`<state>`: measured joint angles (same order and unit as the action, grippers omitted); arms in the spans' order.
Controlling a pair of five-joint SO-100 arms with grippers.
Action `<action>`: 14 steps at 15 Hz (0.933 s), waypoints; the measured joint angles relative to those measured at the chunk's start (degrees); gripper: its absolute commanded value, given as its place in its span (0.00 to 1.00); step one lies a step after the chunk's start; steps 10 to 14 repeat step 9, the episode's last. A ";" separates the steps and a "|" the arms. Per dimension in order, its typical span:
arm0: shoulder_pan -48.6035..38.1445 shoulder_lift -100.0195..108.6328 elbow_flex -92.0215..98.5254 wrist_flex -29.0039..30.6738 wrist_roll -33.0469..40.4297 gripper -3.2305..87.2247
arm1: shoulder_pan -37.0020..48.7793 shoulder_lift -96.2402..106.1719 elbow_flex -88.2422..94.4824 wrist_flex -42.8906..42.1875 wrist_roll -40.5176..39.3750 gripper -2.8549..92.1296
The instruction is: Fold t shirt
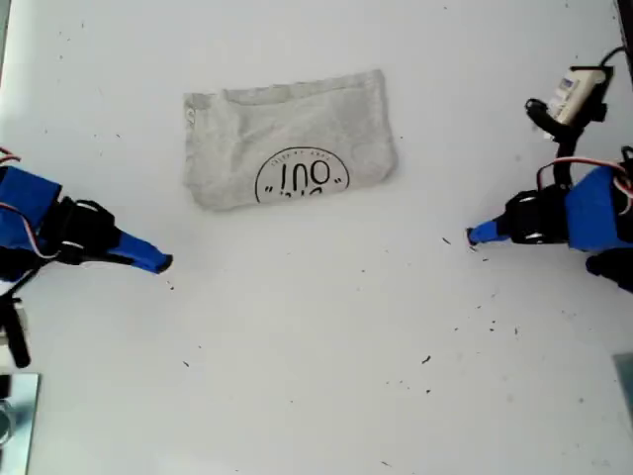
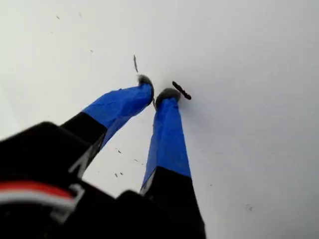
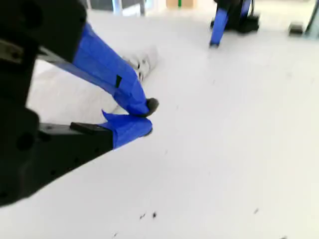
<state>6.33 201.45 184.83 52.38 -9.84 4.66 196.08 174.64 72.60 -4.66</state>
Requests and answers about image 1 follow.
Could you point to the grey t shirt rust sleeves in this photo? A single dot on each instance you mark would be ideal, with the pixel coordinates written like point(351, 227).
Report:
point(292, 148)

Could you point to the steel plate with black clamp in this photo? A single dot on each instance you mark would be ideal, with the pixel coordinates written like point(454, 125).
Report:
point(20, 425)

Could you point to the black camera stalk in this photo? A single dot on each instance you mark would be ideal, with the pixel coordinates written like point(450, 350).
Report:
point(564, 138)

